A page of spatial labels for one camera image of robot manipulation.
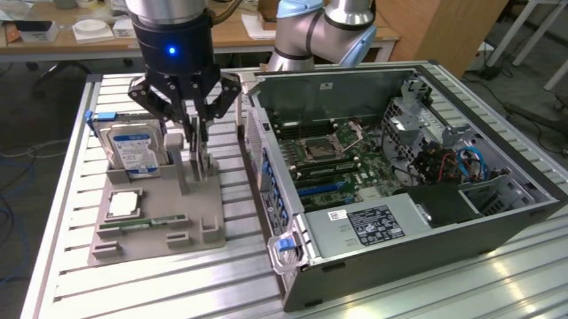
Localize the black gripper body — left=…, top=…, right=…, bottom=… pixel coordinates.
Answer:
left=132, top=9, right=220, bottom=116

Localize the black NVIDIA graphics card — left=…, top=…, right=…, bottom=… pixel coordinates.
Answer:
left=188, top=112, right=213, bottom=183

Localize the blue expansion slot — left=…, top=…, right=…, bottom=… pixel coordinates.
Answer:
left=295, top=181, right=348, bottom=197

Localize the wooden desk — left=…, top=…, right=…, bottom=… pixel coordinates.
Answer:
left=0, top=0, right=399, bottom=72

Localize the small white carton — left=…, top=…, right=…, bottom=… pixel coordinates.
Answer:
left=111, top=18, right=136, bottom=39

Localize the hard disk in blue caddy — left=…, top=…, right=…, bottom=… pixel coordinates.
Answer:
left=82, top=109, right=172, bottom=180

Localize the white paper stack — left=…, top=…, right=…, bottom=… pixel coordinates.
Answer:
left=240, top=13, right=279, bottom=41

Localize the white round dish on box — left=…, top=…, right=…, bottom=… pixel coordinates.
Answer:
left=70, top=19, right=116, bottom=45

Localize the CPU socket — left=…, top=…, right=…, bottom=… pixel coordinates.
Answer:
left=300, top=136, right=344, bottom=161

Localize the metal socket cover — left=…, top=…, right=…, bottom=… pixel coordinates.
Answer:
left=331, top=119, right=366, bottom=151

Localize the white box with dark lid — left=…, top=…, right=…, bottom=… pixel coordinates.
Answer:
left=14, top=20, right=60, bottom=43

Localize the installed RAM stick with labels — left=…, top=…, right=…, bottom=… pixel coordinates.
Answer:
left=292, top=161, right=358, bottom=174

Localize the silver CPU chip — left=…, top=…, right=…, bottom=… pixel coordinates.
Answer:
left=109, top=192, right=140, bottom=217

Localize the orange packet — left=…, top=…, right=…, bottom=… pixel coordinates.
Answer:
left=0, top=25, right=22, bottom=46

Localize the green RAM stick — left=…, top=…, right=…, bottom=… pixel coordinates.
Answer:
left=98, top=215, right=187, bottom=231

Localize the green motherboard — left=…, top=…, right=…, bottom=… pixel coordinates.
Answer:
left=268, top=111, right=402, bottom=213

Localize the metal disk bay cage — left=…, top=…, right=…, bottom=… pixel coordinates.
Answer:
left=380, top=78, right=445, bottom=157

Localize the grey plastic parts rack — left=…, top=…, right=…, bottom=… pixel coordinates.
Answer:
left=88, top=132, right=225, bottom=268

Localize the grey power supply unit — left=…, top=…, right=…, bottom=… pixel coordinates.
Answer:
left=303, top=194, right=434, bottom=260

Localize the wooden cabinet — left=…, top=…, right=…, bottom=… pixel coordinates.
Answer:
left=376, top=0, right=509, bottom=79

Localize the black power adapter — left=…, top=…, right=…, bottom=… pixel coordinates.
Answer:
left=477, top=64, right=505, bottom=81

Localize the dark grey open PC case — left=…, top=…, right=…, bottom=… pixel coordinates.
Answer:
left=233, top=61, right=562, bottom=313

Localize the small metal disk bay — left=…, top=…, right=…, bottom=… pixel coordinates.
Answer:
left=455, top=172, right=536, bottom=217

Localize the cable along robot arm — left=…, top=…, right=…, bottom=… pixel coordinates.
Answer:
left=207, top=0, right=244, bottom=26

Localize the black wire bundle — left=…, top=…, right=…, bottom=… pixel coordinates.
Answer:
left=407, top=149, right=445, bottom=185

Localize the red wire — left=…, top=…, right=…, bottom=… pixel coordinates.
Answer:
left=437, top=151, right=458, bottom=182

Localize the blue wire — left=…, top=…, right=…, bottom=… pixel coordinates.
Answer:
left=458, top=148, right=490, bottom=183

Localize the white table frame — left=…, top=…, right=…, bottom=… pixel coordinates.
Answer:
left=485, top=0, right=568, bottom=91

